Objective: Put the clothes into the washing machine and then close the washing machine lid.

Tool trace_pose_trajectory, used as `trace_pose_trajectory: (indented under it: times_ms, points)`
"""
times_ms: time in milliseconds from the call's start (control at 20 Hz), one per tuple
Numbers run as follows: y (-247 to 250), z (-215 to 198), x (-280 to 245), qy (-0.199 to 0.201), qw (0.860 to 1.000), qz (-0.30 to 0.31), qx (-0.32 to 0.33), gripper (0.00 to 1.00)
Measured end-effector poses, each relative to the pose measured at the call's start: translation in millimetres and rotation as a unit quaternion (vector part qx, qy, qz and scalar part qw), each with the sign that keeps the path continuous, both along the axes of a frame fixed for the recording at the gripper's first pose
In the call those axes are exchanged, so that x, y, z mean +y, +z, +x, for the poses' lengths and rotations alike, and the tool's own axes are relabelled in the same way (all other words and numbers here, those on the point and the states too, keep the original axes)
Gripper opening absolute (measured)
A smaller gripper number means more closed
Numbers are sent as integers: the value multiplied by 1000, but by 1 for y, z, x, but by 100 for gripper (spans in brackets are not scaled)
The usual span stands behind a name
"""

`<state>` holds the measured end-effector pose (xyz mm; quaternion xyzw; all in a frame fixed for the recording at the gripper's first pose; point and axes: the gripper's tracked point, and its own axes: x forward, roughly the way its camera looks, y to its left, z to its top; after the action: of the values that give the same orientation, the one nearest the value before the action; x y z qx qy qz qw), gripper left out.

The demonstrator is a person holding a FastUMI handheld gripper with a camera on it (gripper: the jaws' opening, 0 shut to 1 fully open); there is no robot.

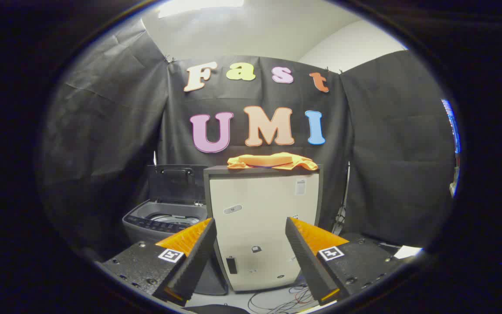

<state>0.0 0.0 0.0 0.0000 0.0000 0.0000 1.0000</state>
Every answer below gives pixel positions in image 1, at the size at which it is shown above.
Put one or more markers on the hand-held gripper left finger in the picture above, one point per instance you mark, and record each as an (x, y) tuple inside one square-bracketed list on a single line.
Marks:
[(198, 253)]

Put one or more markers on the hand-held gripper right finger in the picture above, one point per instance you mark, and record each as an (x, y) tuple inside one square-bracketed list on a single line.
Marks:
[(305, 257)]

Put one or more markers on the white paper sheet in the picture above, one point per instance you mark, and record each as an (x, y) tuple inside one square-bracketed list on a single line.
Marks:
[(408, 252)]

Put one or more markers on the grey washing machine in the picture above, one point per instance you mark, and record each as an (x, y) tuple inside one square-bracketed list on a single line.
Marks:
[(140, 233)]

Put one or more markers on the orange polo shirt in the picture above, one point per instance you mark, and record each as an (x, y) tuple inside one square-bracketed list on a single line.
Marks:
[(273, 160)]

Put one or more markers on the white cabinet with dark top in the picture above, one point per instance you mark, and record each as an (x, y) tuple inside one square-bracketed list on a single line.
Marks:
[(259, 205)]

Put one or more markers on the backdrop support pole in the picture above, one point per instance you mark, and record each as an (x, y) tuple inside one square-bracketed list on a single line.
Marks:
[(155, 158)]

